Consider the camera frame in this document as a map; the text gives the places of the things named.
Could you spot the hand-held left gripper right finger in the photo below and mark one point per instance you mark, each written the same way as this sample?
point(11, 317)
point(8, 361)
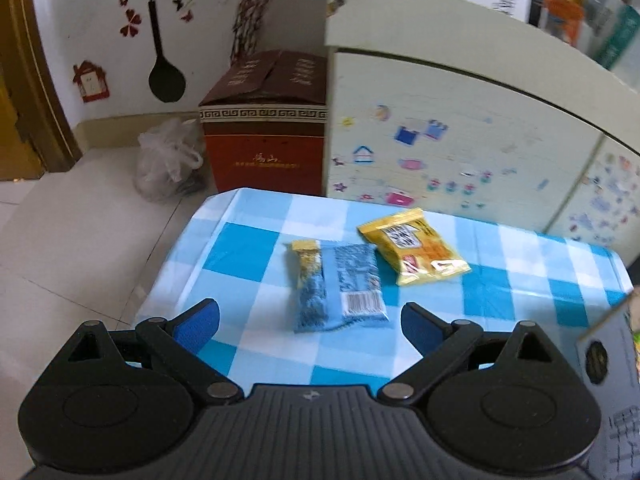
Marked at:
point(422, 325)

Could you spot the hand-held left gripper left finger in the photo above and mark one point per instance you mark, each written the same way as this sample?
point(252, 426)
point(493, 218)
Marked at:
point(197, 322)

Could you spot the light blue snack packet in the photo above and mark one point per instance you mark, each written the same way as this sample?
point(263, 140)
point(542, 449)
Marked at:
point(340, 285)

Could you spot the cardboard box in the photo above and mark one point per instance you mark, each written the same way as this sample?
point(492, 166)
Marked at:
point(615, 370)

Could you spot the yellow orange snack packet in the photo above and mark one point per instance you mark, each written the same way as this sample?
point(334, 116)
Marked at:
point(410, 245)

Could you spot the blue white checkered tablecloth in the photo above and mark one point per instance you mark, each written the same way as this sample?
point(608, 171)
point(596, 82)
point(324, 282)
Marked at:
point(250, 260)

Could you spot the clear plastic bag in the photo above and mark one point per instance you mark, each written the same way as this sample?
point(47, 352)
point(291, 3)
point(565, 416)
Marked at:
point(165, 160)

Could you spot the red brown carton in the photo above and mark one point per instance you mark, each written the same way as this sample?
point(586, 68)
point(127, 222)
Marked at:
point(265, 150)

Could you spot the cream cabinet with stickers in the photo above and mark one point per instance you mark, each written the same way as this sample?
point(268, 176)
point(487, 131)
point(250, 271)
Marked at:
point(475, 125)

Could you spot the dried brown branches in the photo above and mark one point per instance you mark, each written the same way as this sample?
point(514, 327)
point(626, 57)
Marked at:
point(255, 5)

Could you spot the orange small box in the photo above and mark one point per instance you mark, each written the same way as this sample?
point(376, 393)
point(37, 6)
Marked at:
point(562, 17)

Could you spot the pile of white green boxes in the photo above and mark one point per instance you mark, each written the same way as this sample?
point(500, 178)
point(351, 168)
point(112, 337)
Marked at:
point(617, 35)

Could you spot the black vase wall decal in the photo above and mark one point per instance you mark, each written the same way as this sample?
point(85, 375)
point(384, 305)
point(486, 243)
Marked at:
point(167, 80)

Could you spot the red house switch sticker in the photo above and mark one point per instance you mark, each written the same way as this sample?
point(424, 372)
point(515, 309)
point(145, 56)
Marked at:
point(91, 85)

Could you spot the brown wooden door frame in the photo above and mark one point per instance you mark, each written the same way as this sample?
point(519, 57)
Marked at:
point(35, 85)

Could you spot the red flower wall sticker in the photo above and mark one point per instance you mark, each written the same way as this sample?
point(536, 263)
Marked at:
point(131, 22)

